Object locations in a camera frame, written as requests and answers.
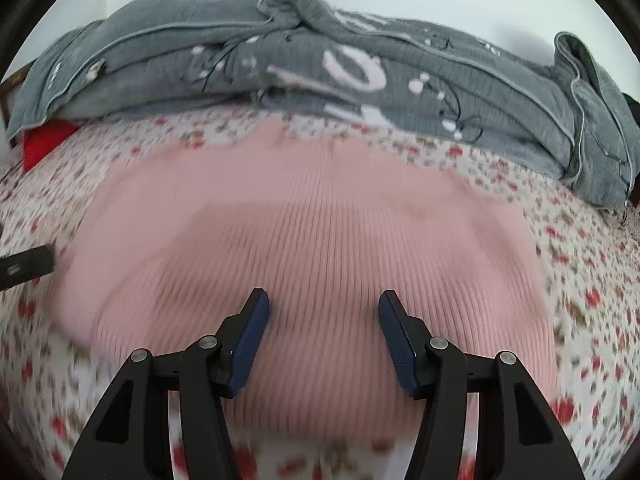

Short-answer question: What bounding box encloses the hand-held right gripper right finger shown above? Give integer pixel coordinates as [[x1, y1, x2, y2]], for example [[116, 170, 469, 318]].
[[378, 290, 586, 480]]

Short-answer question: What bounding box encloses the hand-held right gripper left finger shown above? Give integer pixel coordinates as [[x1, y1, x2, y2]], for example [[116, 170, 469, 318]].
[[62, 287, 271, 480]]

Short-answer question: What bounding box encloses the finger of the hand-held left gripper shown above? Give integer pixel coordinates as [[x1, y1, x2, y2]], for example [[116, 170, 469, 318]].
[[0, 245, 57, 292]]

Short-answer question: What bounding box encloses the pink knit sweater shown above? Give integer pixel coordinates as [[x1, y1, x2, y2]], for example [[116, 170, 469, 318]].
[[50, 120, 561, 441]]

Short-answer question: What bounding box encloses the red cloth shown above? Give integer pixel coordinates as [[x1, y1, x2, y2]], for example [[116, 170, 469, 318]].
[[22, 120, 81, 172]]

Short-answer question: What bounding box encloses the floral bed sheet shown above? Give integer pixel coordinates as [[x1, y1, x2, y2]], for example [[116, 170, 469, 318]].
[[0, 107, 640, 480]]

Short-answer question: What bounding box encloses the grey printed blanket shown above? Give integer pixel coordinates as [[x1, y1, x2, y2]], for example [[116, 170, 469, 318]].
[[7, 0, 640, 211]]

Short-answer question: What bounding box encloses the black cloth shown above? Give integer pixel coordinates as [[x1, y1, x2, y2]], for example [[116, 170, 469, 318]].
[[622, 92, 640, 128]]

